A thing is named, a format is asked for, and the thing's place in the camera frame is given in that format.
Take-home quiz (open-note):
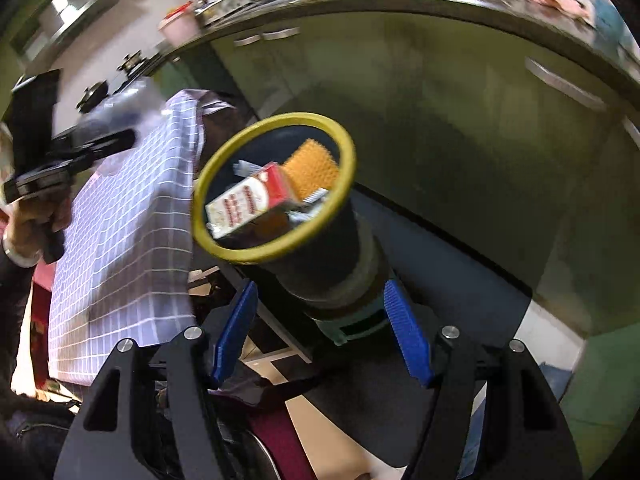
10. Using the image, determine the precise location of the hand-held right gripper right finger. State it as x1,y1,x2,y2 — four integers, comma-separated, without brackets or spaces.
382,280,583,480

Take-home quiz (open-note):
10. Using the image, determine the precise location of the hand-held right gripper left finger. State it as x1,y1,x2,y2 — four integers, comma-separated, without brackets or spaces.
54,280,259,480

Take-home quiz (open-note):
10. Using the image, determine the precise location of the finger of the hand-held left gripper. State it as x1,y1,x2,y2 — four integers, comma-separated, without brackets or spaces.
65,127,138,163
75,102,153,135

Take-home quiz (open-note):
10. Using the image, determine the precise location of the blue bin with yellow rim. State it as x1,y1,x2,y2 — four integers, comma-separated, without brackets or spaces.
191,112,401,346

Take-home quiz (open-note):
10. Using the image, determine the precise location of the red and white carton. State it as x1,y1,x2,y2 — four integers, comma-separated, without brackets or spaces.
205,162,306,240

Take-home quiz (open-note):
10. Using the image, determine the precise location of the orange mesh sponge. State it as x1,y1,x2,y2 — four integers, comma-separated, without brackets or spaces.
282,139,338,201

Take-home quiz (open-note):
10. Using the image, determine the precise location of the person's left forearm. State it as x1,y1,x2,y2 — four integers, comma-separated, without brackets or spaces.
0,240,36,401

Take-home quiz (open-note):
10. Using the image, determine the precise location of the person's left hand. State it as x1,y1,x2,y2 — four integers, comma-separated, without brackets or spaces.
0,180,73,267

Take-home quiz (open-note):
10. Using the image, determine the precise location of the black wok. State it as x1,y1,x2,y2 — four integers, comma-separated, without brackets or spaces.
75,81,110,111

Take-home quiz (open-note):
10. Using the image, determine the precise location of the gas stove burner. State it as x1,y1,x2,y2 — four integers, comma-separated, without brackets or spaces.
117,51,146,73

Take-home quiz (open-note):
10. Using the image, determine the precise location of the black floor mat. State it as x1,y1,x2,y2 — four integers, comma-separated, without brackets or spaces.
240,185,533,468

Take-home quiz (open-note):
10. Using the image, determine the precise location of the blue checkered tablecloth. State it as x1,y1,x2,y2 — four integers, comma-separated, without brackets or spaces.
47,89,251,386

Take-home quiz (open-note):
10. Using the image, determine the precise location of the pink lidded container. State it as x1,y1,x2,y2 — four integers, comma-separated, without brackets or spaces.
159,10,198,46

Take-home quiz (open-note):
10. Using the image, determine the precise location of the maroon cloth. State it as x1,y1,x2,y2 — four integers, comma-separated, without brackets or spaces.
247,405,316,480

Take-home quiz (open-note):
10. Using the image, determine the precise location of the metal dish rack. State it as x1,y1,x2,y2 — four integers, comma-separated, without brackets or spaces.
195,0,261,26

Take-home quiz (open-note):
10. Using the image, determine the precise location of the green kitchen cabinet unit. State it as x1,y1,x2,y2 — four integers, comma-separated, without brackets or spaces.
150,0,640,480

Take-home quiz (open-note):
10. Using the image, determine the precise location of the person's dark clothing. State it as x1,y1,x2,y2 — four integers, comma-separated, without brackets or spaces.
0,395,76,480

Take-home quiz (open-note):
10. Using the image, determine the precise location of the pink cloth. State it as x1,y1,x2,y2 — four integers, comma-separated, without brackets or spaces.
530,0,591,16

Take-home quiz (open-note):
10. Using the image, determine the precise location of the green wall cabinet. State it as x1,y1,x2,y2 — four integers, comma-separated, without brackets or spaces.
0,0,166,61

